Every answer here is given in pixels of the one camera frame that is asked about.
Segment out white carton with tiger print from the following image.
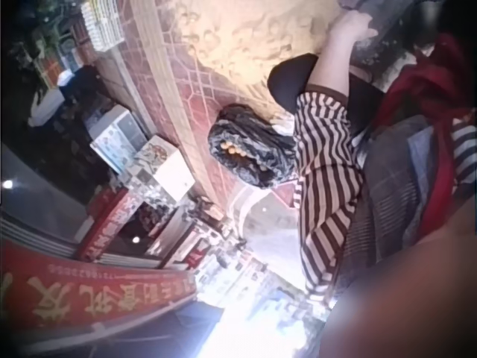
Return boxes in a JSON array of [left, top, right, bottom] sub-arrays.
[[132, 134, 196, 203]]

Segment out grey stone counter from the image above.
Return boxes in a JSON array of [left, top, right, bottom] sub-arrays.
[[350, 0, 424, 89]]

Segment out red vertical shop sign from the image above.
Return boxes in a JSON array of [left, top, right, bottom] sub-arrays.
[[76, 189, 139, 263]]

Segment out red banner with yellow characters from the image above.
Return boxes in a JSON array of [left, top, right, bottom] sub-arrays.
[[0, 236, 196, 335]]

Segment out white printed carton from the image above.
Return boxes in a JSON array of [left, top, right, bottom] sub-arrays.
[[88, 104, 151, 175]]

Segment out person's left hand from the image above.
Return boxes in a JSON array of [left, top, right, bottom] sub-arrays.
[[329, 10, 379, 43]]

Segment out black plastic bag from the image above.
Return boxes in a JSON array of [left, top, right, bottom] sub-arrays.
[[206, 103, 300, 190]]

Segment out cluster of small orange fruits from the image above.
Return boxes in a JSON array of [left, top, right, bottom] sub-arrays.
[[220, 142, 270, 172]]

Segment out stack of white cartons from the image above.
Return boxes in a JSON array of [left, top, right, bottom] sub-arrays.
[[79, 0, 126, 52]]

